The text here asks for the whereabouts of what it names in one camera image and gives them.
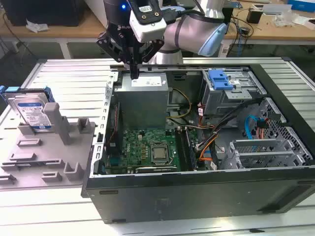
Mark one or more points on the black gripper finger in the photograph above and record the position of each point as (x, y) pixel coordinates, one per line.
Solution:
(110, 46)
(152, 50)

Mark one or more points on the hard disk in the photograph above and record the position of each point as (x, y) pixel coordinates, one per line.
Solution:
(32, 113)

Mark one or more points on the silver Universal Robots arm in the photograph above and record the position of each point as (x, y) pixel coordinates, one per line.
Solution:
(187, 29)

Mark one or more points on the metal disk bay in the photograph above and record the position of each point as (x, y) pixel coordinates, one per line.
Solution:
(265, 154)

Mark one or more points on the wooden desk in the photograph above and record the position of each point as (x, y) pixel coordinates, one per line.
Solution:
(73, 32)

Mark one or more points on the grey power supply unit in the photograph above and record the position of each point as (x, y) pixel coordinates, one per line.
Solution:
(140, 105)

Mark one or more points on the black case fan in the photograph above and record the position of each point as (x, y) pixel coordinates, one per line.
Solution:
(115, 115)

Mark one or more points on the large black equipment case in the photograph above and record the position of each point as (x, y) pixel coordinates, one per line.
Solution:
(49, 12)

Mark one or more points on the blue plastic drive latch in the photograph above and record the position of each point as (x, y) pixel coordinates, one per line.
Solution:
(219, 81)

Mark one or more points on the crumpled white paper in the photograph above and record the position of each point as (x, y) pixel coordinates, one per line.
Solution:
(37, 26)

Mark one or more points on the grey metal drive cage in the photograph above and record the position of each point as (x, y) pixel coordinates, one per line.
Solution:
(221, 103)

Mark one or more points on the green motherboard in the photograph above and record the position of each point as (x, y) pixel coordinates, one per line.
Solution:
(133, 145)

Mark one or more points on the black RAM slot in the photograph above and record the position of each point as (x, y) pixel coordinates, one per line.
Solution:
(180, 147)

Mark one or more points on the silver CPU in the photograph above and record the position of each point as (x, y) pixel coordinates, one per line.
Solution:
(160, 153)

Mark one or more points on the small black box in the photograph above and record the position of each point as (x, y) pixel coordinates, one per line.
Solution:
(253, 16)

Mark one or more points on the RAM stick with chips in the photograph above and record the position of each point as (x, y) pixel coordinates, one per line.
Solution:
(191, 150)

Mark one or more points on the CPU socket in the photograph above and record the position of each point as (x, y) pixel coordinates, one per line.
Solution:
(160, 161)

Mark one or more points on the black graphics card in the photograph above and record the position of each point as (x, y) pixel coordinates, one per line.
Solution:
(157, 169)

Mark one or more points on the grey plastic parts rack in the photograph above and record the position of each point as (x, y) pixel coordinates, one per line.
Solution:
(49, 152)

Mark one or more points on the clear plastic bag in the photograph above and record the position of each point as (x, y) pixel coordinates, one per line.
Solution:
(283, 19)

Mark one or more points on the RAM stick with white label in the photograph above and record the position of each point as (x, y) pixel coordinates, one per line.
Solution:
(24, 164)

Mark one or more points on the black open PC case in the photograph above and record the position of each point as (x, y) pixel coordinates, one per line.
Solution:
(197, 196)

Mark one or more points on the blue cardboard box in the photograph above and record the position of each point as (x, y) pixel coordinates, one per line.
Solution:
(302, 5)

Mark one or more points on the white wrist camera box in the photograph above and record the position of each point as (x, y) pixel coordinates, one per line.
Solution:
(150, 30)

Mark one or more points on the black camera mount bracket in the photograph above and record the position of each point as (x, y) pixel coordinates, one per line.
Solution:
(150, 19)

